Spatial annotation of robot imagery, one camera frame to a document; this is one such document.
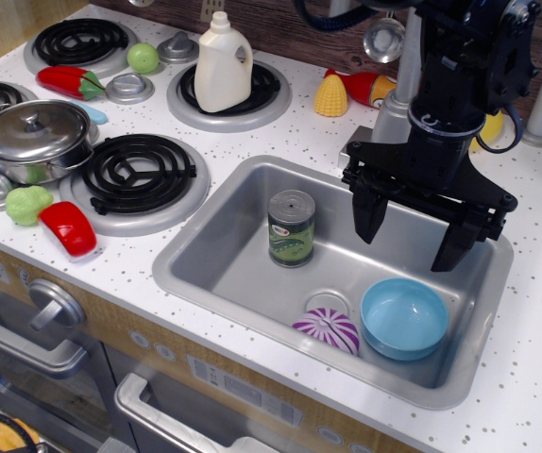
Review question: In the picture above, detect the silver dishwasher door handle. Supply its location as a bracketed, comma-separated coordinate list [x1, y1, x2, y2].
[114, 373, 276, 453]

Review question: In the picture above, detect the light blue toy utensil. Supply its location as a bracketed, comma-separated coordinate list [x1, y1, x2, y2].
[70, 99, 108, 126]

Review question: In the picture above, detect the black cable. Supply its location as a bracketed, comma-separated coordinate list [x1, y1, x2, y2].
[292, 0, 381, 34]

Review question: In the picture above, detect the light blue bowl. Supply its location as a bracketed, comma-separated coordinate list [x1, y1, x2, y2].
[360, 277, 449, 361]

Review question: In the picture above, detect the grey oven dial knob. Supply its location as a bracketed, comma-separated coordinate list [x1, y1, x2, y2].
[28, 278, 86, 331]

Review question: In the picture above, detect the hanging silver ladle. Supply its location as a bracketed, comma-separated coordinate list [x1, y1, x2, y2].
[363, 14, 405, 64]

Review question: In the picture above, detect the red toy chili pepper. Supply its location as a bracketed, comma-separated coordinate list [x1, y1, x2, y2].
[36, 66, 105, 101]

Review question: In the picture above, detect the silver pot with lid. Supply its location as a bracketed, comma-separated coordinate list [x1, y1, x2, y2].
[0, 100, 98, 185]

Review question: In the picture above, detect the white detergent bottle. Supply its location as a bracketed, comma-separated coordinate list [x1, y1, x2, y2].
[194, 11, 253, 113]

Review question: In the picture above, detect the green toy can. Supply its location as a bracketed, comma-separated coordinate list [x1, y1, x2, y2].
[267, 190, 316, 267]

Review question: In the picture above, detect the green toy lettuce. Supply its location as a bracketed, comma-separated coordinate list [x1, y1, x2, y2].
[5, 186, 54, 227]

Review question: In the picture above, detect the back right stove burner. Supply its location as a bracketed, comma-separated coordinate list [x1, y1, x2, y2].
[166, 60, 292, 133]

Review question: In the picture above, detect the red toy pepper slice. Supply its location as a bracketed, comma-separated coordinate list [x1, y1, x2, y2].
[38, 201, 97, 261]

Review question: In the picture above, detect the grey toy sink basin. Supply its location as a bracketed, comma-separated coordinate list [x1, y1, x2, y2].
[153, 156, 514, 410]

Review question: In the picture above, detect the yellow toy corn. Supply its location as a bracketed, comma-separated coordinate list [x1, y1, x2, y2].
[313, 75, 347, 117]

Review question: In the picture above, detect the purple striped toy onion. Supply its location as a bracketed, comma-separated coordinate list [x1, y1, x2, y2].
[292, 308, 360, 356]

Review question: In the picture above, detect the red toy sauce bottle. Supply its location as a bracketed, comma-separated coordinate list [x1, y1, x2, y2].
[324, 69, 397, 109]

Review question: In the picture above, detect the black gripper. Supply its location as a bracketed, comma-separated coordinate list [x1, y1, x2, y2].
[343, 111, 517, 272]

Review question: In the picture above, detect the silver toy faucet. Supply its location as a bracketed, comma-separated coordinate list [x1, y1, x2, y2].
[347, 8, 421, 143]

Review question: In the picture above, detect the yellow toy lemon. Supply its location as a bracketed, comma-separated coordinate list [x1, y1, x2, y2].
[481, 111, 504, 148]

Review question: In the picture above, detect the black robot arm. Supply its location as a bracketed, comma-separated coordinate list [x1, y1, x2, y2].
[343, 1, 541, 272]

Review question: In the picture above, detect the silver oven door handle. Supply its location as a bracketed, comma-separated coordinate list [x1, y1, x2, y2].
[0, 326, 89, 379]

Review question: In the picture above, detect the front right stove burner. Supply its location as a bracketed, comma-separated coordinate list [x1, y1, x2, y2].
[59, 134, 210, 237]

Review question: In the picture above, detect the back left stove burner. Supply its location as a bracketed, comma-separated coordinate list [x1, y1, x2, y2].
[24, 18, 138, 78]

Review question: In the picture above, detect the green toy lime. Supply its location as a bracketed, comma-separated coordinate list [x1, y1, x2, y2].
[127, 42, 160, 74]

